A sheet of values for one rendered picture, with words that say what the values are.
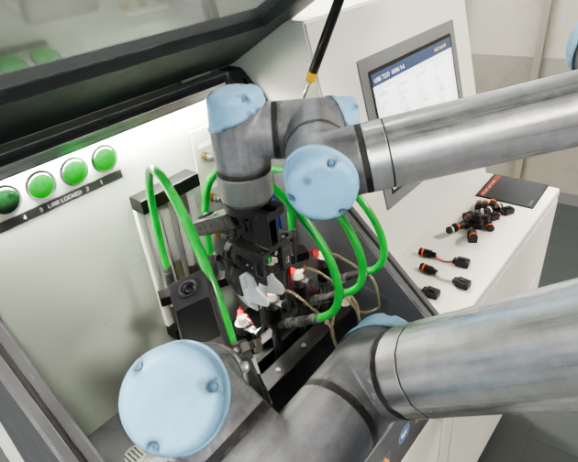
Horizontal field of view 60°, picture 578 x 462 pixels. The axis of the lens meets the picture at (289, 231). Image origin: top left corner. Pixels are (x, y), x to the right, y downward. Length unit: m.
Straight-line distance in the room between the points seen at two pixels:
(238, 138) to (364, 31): 0.59
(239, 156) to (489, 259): 0.81
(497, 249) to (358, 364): 0.95
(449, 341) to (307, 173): 0.22
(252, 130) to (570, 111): 0.34
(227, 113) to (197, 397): 0.37
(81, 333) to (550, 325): 0.89
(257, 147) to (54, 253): 0.47
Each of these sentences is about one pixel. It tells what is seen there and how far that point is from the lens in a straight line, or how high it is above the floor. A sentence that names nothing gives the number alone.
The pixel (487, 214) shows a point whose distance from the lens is 1.42.
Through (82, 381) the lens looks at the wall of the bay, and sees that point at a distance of 1.13.
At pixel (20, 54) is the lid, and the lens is 0.64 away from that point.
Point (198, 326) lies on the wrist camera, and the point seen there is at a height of 1.36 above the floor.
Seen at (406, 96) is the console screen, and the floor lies 1.33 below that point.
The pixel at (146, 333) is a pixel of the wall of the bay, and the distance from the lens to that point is 1.17.
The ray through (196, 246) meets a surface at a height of 1.38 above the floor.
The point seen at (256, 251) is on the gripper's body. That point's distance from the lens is 0.71.
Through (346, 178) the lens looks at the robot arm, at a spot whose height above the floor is 1.50.
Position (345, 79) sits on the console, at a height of 1.42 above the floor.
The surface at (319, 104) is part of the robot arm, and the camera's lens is 0.63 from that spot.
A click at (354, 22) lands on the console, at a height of 1.52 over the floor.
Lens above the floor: 1.72
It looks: 32 degrees down
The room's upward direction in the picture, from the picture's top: 6 degrees counter-clockwise
